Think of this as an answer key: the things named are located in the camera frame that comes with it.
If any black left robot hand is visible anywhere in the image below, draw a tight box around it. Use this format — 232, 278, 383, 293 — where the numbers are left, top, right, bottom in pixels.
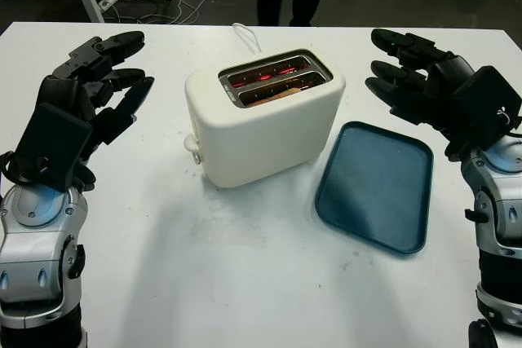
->
38, 30, 155, 193

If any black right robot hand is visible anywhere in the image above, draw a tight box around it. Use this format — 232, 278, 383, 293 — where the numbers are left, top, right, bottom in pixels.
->
365, 29, 477, 161

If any brown toast slice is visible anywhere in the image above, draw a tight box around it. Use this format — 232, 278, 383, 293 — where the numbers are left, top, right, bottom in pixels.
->
252, 86, 303, 104

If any white two-slot toaster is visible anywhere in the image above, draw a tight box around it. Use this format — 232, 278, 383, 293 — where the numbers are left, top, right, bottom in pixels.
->
183, 48, 347, 190

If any dark blue plastic tray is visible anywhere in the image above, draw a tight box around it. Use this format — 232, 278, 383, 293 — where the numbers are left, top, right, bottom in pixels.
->
313, 120, 434, 260

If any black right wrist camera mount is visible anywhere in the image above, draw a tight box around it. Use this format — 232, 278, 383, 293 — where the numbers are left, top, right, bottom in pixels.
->
452, 65, 522, 150

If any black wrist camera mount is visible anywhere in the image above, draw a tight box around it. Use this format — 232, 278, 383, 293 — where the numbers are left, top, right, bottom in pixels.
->
18, 102, 93, 193
452, 65, 522, 150

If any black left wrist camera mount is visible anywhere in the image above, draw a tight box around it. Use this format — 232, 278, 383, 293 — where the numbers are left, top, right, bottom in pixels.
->
18, 102, 93, 193

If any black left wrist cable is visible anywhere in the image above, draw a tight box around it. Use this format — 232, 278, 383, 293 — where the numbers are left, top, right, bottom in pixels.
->
0, 151, 52, 187

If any white toaster power cord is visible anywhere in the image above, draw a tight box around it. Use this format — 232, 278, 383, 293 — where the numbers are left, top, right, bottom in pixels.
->
232, 22, 262, 55

